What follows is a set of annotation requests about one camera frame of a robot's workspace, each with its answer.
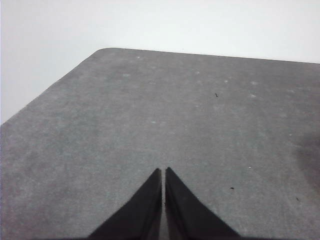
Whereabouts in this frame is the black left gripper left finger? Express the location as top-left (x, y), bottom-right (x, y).
top-left (87, 167), bottom-right (163, 240)

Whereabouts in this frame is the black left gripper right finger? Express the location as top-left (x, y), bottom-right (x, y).
top-left (164, 166), bottom-right (241, 240)

